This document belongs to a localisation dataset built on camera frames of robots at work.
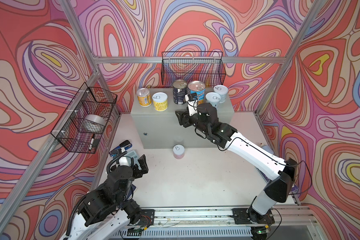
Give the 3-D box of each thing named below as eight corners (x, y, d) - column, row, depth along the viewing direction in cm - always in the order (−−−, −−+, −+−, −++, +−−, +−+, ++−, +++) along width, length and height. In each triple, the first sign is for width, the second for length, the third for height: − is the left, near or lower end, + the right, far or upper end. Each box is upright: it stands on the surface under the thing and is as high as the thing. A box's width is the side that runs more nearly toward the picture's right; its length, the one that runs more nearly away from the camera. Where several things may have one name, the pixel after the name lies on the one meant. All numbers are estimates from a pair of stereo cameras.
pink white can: (172, 159, 96) (172, 154, 91) (173, 148, 101) (172, 144, 96) (184, 159, 96) (184, 154, 91) (184, 148, 101) (184, 144, 96)
